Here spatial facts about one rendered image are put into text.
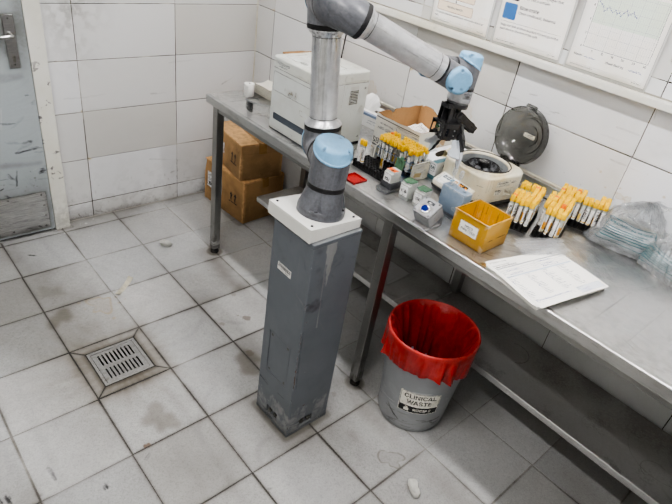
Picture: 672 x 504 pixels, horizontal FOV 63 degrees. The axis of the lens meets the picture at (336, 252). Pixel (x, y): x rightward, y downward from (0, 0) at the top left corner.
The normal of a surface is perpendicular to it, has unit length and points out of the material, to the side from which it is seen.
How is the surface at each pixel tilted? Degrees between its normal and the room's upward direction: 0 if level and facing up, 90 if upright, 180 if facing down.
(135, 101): 90
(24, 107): 90
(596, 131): 90
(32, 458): 0
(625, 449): 0
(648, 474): 0
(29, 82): 90
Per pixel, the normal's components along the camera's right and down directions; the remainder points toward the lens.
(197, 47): 0.65, 0.49
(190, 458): 0.14, -0.83
